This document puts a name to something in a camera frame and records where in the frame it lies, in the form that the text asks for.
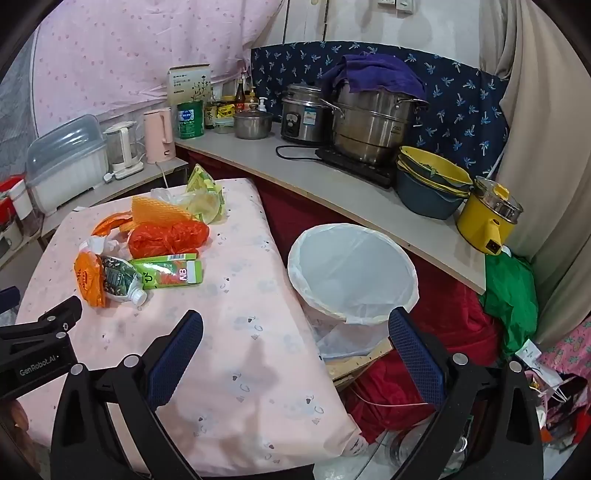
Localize black power cable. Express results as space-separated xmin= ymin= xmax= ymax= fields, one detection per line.
xmin=276 ymin=144 xmax=324 ymax=162

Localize green carton box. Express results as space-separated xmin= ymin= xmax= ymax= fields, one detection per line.
xmin=130 ymin=253 xmax=204 ymax=291

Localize black induction cooktop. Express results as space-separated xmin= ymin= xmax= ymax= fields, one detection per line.
xmin=315 ymin=147 xmax=399 ymax=189

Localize crumpled orange wrapper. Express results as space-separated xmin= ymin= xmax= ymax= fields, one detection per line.
xmin=92 ymin=211 xmax=134 ymax=238

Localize pink dotted curtain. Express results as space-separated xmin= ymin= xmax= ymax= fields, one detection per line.
xmin=32 ymin=0 xmax=287 ymax=139

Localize red capped jar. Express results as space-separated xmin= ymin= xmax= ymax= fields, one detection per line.
xmin=0 ymin=175 xmax=33 ymax=241

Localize green yellow snack packet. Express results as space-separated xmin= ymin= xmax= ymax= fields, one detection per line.
xmin=185 ymin=164 xmax=227 ymax=225

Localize white cardboard box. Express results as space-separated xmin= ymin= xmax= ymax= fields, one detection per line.
xmin=167 ymin=64 xmax=212 ymax=107

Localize yellow electric pot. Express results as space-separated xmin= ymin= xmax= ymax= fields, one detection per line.
xmin=456 ymin=175 xmax=525 ymax=256

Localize red cloth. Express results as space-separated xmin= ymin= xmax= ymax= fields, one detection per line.
xmin=252 ymin=178 xmax=506 ymax=444

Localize navy printed cloth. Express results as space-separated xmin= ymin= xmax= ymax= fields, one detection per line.
xmin=249 ymin=41 xmax=511 ymax=178

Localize large steel steamer pot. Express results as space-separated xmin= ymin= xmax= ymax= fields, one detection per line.
xmin=321 ymin=78 xmax=430 ymax=167

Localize pink pineapple print cloth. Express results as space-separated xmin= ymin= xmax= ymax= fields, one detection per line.
xmin=538 ymin=318 xmax=591 ymax=384

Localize stacked dark and yellow bowls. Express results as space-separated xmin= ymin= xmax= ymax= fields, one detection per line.
xmin=396 ymin=168 xmax=467 ymax=221

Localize white dish box clear lid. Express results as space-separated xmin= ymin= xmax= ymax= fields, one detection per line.
xmin=25 ymin=114 xmax=110 ymax=217

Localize purple towel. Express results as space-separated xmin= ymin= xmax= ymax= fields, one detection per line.
xmin=318 ymin=53 xmax=426 ymax=100

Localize green tin can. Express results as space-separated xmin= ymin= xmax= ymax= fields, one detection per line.
xmin=177 ymin=100 xmax=205 ymax=140

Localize wooden board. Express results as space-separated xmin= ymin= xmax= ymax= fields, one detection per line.
xmin=325 ymin=342 xmax=393 ymax=388

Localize steel rice cooker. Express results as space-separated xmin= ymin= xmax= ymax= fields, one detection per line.
xmin=281 ymin=83 xmax=334 ymax=145

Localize orange foam net sleeve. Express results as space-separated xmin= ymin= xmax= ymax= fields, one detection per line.
xmin=130 ymin=196 xmax=195 ymax=225

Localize beige curtain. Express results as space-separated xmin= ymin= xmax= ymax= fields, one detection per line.
xmin=478 ymin=0 xmax=591 ymax=340

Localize clear plastic bag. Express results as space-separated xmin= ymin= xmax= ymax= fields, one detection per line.
xmin=150 ymin=187 xmax=190 ymax=207

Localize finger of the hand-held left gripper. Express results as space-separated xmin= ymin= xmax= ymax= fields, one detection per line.
xmin=0 ymin=285 xmax=22 ymax=315
xmin=0 ymin=294 xmax=84 ymax=347

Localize white glass kettle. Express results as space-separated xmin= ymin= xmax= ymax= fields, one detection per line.
xmin=104 ymin=121 xmax=145 ymax=181

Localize green plastic bag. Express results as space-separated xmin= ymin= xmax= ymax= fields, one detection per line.
xmin=480 ymin=253 xmax=540 ymax=361

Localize bin with white liner bag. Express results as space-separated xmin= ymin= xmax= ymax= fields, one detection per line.
xmin=287 ymin=223 xmax=420 ymax=361

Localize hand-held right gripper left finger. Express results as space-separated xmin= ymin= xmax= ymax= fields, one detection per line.
xmin=50 ymin=309 xmax=206 ymax=480

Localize pink printed blanket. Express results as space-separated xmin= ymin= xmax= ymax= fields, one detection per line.
xmin=16 ymin=178 xmax=363 ymax=476

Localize orange plastic bag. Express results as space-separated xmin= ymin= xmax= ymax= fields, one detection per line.
xmin=127 ymin=220 xmax=211 ymax=259

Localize small steel pot with lid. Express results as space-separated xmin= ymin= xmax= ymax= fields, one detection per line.
xmin=233 ymin=105 xmax=274 ymax=140

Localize pink electric kettle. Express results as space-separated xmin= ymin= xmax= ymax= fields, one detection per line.
xmin=143 ymin=107 xmax=177 ymax=164

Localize stacked yellow blue bowls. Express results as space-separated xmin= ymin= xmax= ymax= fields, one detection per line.
xmin=397 ymin=146 xmax=474 ymax=199

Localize orange snack packet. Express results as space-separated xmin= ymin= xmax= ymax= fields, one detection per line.
xmin=74 ymin=251 xmax=109 ymax=308

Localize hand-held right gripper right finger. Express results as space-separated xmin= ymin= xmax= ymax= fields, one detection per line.
xmin=388 ymin=306 xmax=546 ymax=480

